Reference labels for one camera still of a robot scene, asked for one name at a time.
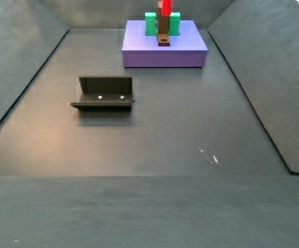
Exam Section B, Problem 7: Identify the red cylindrical peg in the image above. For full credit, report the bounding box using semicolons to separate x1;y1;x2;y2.
160;0;172;16

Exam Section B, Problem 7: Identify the purple base board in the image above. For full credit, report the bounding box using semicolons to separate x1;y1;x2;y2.
122;20;208;68

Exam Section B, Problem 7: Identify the brown upright block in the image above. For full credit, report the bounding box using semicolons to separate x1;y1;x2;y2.
156;0;170;47

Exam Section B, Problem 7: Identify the green block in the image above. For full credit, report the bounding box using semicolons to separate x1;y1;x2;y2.
168;13;182;36
146;12;156;36

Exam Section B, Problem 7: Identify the black angle bracket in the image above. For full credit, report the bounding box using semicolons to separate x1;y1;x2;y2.
70;76;134;109

